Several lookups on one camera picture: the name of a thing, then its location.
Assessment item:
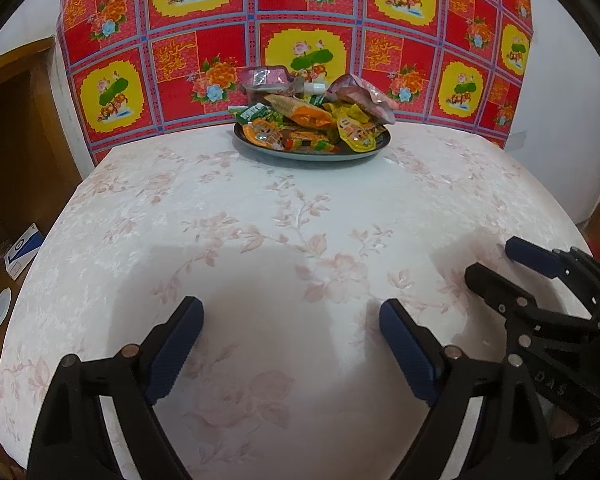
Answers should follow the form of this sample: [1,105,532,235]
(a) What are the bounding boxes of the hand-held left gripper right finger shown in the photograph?
[378,298,556,480]

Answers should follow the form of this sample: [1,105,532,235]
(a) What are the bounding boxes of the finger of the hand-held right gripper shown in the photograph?
[464,261,600,349]
[505,236,600,311]

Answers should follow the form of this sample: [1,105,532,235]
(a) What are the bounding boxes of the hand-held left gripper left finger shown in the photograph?
[27,295,205,480]

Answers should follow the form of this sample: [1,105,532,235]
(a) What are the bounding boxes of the yellow round jelly cup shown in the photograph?
[337,112,384,151]

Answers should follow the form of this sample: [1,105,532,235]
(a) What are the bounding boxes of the dark patterned plate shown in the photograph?
[232,120,392,162]

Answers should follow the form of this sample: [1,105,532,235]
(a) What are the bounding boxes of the yellow candy packet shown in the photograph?
[325,101,376,126]

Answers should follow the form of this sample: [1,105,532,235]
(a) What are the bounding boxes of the maroon snack bag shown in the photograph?
[327,74,400,124]

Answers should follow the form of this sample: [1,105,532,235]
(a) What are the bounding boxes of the colourful gummy stick packet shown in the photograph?
[280,132,341,154]

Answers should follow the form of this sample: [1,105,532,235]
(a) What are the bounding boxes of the orange cracker packet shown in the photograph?
[264,92,334,129]

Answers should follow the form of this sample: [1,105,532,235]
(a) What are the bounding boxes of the green snack packet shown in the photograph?
[235,102,281,124]

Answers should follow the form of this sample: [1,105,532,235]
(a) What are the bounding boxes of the pink spouted drink pouch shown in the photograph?
[240,65,327,99]

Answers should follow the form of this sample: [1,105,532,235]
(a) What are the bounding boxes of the white round lid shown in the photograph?
[0,287,14,334]

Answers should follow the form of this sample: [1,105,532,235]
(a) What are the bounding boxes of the blue white box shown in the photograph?
[4,223,44,281]

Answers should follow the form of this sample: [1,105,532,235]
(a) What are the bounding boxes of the wooden shelf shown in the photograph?
[0,35,89,401]

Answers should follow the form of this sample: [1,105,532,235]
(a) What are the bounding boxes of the red floral printed cloth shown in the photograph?
[55,0,536,167]

